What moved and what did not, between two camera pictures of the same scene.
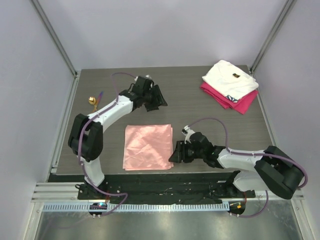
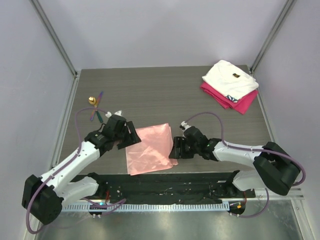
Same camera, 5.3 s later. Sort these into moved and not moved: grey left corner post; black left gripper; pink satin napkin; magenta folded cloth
Moved: black left gripper
Not moved: magenta folded cloth; pink satin napkin; grey left corner post
